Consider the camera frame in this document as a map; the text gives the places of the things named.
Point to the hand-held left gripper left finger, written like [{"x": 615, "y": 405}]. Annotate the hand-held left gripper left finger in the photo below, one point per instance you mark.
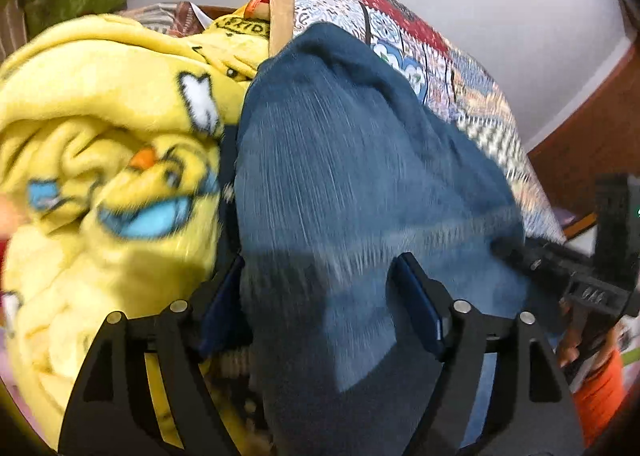
[{"x": 222, "y": 306}]

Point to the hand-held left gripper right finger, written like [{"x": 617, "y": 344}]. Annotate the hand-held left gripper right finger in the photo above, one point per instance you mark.
[{"x": 425, "y": 306}]

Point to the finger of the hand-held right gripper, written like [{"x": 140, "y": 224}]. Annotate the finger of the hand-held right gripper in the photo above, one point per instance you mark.
[{"x": 537, "y": 258}]

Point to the blue denim jeans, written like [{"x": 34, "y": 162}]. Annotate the blue denim jeans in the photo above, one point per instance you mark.
[{"x": 360, "y": 196}]

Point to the person's right hand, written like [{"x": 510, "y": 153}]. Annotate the person's right hand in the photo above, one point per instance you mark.
[{"x": 569, "y": 336}]

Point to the yellow cartoon fleece blanket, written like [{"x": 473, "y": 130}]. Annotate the yellow cartoon fleece blanket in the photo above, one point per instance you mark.
[{"x": 100, "y": 175}]

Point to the patchwork printed bedsheet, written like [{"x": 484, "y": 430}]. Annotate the patchwork printed bedsheet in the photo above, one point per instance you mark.
[{"x": 440, "y": 55}]

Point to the striped cloth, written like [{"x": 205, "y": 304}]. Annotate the striped cloth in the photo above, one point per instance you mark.
[{"x": 165, "y": 18}]

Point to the tan mattress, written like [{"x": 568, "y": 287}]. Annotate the tan mattress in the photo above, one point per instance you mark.
[{"x": 280, "y": 10}]

